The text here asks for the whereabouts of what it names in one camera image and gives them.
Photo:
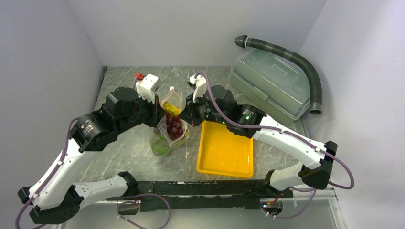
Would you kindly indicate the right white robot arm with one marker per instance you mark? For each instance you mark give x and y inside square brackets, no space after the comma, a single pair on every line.
[314,166]

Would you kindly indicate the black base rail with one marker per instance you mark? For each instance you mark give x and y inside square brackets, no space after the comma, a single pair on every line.
[247,194]

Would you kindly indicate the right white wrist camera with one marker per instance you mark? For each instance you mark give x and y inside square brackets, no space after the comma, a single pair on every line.
[199,84]

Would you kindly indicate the yellow plastic tray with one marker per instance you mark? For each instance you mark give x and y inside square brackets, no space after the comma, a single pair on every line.
[223,153]

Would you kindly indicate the yellow banana bunch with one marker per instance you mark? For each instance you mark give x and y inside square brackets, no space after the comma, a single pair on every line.
[172,110]

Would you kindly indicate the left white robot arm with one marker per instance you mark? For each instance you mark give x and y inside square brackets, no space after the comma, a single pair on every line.
[56,197]

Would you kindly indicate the clear lidded storage box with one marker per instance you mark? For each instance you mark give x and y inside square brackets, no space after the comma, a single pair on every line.
[274,84]

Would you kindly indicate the clear pink zip top bag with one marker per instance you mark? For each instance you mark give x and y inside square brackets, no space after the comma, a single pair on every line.
[175,99]

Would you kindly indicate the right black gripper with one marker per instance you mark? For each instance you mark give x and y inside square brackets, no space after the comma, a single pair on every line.
[189,113]

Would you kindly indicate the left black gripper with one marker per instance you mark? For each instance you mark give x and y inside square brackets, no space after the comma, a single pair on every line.
[154,109]

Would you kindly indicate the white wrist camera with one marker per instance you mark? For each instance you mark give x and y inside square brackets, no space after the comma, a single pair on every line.
[199,84]
[146,86]

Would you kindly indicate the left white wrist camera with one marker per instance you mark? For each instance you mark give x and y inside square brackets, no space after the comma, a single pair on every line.
[146,86]

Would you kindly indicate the green artichoke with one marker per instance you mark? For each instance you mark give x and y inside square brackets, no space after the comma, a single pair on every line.
[159,145]

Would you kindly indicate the dark red grapes bunch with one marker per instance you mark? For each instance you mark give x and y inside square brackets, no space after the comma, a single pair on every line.
[174,127]

